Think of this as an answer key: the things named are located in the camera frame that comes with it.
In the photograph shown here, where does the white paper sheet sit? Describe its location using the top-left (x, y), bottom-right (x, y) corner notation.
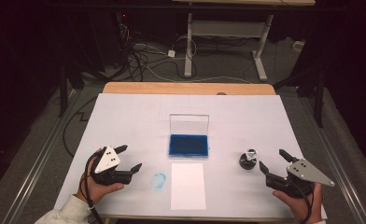
top-left (170, 162), bottom-right (207, 211)

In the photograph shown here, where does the black metal stand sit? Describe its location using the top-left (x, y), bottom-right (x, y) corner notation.
top-left (57, 59), bottom-right (71, 119)
top-left (274, 60), bottom-right (326, 129)

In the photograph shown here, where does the white power strip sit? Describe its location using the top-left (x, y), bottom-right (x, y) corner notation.
top-left (292, 40), bottom-right (306, 53)

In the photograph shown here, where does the white metal desk frame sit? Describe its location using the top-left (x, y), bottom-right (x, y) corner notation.
top-left (171, 0), bottom-right (317, 82)

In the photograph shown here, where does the right hand-held gripper black cable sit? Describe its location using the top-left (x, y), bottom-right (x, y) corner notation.
top-left (288, 181), bottom-right (315, 224)

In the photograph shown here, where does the blue ink pad clear case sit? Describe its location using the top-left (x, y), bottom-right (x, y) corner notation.
top-left (167, 113), bottom-right (211, 161)

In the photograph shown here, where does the metal floor rail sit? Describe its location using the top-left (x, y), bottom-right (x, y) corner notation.
top-left (299, 96), bottom-right (366, 224)
top-left (0, 89), bottom-right (81, 224)

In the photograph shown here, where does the person's left hand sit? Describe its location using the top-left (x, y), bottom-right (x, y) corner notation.
top-left (75, 148), bottom-right (125, 205)

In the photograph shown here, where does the white floor cable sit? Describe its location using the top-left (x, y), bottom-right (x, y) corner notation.
top-left (134, 43), bottom-right (254, 85)

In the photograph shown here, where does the thin black floor cable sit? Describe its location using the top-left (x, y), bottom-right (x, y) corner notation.
top-left (62, 96), bottom-right (99, 158)

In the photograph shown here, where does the person's right hand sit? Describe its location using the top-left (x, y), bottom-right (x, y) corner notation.
top-left (272, 182), bottom-right (324, 224)

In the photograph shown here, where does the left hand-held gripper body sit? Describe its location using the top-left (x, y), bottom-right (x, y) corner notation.
top-left (91, 146), bottom-right (134, 187)

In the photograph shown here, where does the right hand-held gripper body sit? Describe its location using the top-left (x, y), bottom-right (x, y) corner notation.
top-left (265, 158), bottom-right (335, 200)

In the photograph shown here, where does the tangle of black floor cables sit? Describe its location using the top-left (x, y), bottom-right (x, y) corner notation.
top-left (119, 22), bottom-right (201, 82)

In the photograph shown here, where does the white table cover board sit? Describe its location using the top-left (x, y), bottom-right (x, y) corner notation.
top-left (53, 92), bottom-right (329, 221)

